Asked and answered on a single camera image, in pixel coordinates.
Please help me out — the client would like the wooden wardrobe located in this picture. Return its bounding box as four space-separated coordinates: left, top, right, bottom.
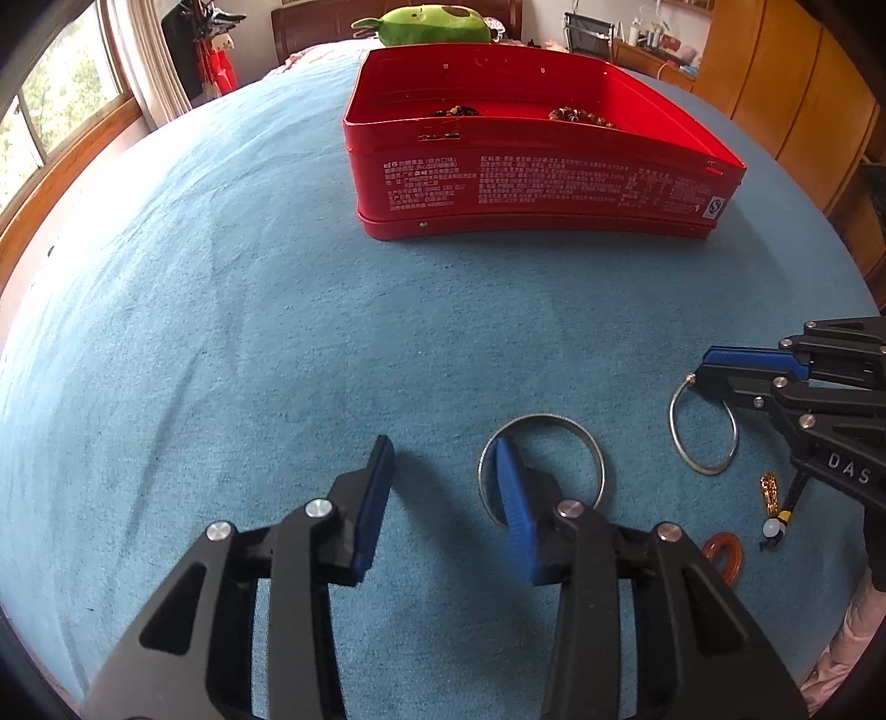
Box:
692 0 886 209

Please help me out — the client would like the wooden coat rack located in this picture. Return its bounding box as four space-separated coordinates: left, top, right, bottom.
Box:
176 0 246 105

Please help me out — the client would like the red garment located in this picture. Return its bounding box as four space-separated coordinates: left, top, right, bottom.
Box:
200 42 240 98

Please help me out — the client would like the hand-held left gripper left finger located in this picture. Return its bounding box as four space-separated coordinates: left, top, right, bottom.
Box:
81 435 397 720

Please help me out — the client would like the wooden side window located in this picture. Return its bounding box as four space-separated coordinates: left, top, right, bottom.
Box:
0 0 140 278

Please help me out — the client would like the wooden headboard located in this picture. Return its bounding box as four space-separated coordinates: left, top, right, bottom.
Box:
271 0 523 60

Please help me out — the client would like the black braided lanyard charm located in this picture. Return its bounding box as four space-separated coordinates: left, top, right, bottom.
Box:
758 471 807 555

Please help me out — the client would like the wide silver bangle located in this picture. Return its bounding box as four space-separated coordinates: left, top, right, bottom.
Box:
476 413 614 531

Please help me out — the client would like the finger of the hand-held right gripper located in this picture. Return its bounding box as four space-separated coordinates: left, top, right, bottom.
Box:
694 363 886 458
702 317 886 389

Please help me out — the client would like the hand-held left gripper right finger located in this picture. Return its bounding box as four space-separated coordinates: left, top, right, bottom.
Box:
493 438 810 720

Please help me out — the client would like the open wooden shelf unit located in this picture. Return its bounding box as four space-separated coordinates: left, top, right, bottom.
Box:
831 159 886 278

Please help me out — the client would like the black office chair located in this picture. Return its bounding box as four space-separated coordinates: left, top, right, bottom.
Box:
563 12 617 60

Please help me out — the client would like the pink cloth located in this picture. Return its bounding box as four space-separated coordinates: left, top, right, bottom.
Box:
796 574 886 717

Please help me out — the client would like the red tin box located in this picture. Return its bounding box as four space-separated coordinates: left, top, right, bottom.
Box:
342 45 749 242

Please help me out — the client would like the red-brown stone ring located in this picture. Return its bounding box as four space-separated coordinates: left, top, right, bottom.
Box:
700 532 745 589

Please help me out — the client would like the thin silver bangle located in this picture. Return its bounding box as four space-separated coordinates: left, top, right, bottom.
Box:
668 374 740 476

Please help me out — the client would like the white side curtain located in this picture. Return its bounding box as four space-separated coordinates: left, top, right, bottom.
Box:
104 0 195 129

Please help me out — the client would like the green plush toy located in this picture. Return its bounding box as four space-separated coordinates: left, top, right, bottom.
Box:
351 3 501 48

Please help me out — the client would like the black jacket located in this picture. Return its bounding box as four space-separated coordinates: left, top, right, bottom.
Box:
161 7 207 102

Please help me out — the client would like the wooden bead bracelet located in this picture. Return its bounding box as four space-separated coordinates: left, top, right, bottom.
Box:
549 106 620 130

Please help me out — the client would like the wooden desk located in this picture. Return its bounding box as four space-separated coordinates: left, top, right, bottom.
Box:
612 38 697 94

